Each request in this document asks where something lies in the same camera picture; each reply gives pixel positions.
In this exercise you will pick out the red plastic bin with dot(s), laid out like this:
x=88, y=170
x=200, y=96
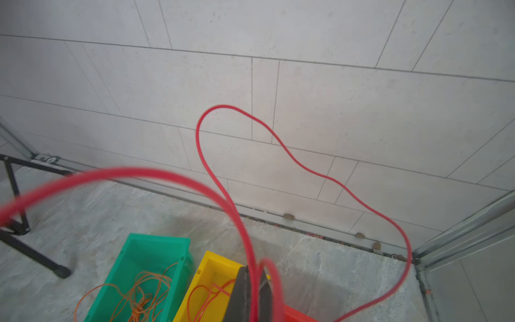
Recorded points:
x=292, y=315

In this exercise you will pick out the yellow plastic bin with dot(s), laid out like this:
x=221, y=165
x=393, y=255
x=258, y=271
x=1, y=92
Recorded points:
x=210, y=290

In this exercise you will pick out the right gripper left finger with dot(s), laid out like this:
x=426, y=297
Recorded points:
x=238, y=308

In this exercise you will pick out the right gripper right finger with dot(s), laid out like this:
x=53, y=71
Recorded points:
x=265, y=309

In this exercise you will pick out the green plastic bin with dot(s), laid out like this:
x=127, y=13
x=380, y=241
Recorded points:
x=147, y=282

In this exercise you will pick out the black perforated music stand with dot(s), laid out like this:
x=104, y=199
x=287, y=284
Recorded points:
x=20, y=228

